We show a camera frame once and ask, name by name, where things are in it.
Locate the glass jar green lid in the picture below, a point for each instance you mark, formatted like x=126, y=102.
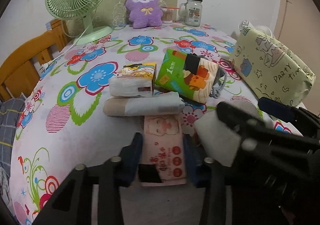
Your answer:
x=191, y=12

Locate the toothpick holder orange lid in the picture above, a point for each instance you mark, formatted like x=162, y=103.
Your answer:
x=169, y=14

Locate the floral tablecloth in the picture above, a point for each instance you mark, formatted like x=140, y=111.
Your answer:
x=63, y=123

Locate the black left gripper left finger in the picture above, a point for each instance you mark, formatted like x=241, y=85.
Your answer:
x=71, y=202

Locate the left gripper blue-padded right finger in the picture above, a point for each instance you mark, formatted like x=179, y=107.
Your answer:
x=303, y=120

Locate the plaid grey blanket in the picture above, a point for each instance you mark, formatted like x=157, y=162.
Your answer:
x=10, y=113

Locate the yellow cartoon fabric basket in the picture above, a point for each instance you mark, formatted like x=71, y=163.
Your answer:
x=270, y=69

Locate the pink wet wipes pack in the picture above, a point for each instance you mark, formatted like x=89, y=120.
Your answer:
x=162, y=159

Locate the beige door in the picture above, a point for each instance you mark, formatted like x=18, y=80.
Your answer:
x=297, y=20

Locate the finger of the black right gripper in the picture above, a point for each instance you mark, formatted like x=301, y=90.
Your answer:
x=207, y=173

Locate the white standing fan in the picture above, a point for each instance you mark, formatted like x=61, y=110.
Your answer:
x=263, y=29

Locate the yellow cartoon tissue pack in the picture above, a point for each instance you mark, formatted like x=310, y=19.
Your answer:
x=135, y=80

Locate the wooden chair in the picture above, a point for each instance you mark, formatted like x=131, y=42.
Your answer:
x=18, y=73

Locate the green orange tissue pack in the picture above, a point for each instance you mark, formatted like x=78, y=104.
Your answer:
x=188, y=74

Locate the purple plush alpaca toy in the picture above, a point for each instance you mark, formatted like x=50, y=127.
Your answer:
x=144, y=13

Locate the beige white tissue pack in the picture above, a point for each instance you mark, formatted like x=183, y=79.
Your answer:
x=162, y=104

